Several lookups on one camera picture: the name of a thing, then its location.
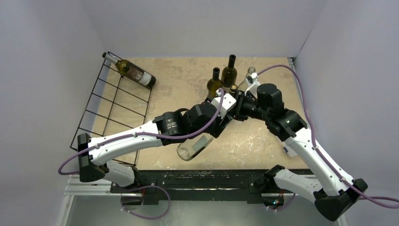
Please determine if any clear wine bottle dark label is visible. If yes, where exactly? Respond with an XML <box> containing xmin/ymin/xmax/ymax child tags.
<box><xmin>176</xmin><ymin>133</ymin><xmax>214</xmax><ymax>161</ymax></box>

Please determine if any dark green labelled wine bottle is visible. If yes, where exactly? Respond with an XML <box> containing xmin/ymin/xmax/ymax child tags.
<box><xmin>102</xmin><ymin>52</ymin><xmax>156</xmax><ymax>89</ymax></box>

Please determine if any square clear liquor bottle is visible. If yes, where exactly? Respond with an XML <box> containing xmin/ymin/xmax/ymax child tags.
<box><xmin>229</xmin><ymin>84</ymin><xmax>238</xmax><ymax>97</ymax></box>

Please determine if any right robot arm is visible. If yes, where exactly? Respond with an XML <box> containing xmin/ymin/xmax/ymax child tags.
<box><xmin>234</xmin><ymin>83</ymin><xmax>368</xmax><ymax>221</ymax></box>

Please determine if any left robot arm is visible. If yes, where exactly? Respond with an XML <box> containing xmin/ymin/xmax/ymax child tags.
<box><xmin>78</xmin><ymin>98</ymin><xmax>236</xmax><ymax>193</ymax></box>

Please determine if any clear bottle back right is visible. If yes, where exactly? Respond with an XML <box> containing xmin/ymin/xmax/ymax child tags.
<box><xmin>238</xmin><ymin>66</ymin><xmax>256</xmax><ymax>91</ymax></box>

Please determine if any dark green bottle back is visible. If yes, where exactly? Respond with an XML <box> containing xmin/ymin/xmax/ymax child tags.
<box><xmin>221</xmin><ymin>54</ymin><xmax>237</xmax><ymax>90</ymax></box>

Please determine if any dark green bottle front left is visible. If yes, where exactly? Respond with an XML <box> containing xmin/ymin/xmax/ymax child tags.
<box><xmin>207</xmin><ymin>67</ymin><xmax>222</xmax><ymax>99</ymax></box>

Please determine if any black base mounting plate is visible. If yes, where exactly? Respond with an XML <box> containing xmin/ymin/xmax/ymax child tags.
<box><xmin>111</xmin><ymin>169</ymin><xmax>280</xmax><ymax>205</ymax></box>

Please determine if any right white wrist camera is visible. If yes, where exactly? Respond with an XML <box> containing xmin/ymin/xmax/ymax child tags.
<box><xmin>244</xmin><ymin>72</ymin><xmax>261</xmax><ymax>97</ymax></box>

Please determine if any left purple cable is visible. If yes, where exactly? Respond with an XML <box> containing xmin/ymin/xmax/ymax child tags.
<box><xmin>58</xmin><ymin>88</ymin><xmax>225</xmax><ymax>220</ymax></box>

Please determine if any purple cable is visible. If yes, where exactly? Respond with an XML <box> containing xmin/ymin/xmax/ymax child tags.
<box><xmin>58</xmin><ymin>88</ymin><xmax>225</xmax><ymax>220</ymax></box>
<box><xmin>257</xmin><ymin>65</ymin><xmax>399</xmax><ymax>210</ymax></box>

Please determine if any black wire wine rack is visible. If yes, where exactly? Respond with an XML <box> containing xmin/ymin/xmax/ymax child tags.
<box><xmin>70</xmin><ymin>59</ymin><xmax>152</xmax><ymax>151</ymax></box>

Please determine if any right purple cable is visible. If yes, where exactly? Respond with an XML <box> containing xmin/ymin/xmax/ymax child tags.
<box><xmin>257</xmin><ymin>65</ymin><xmax>399</xmax><ymax>210</ymax></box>

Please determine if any aluminium frame rail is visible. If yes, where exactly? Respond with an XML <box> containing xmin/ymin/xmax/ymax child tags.
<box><xmin>58</xmin><ymin>169</ymin><xmax>346</xmax><ymax>226</ymax></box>

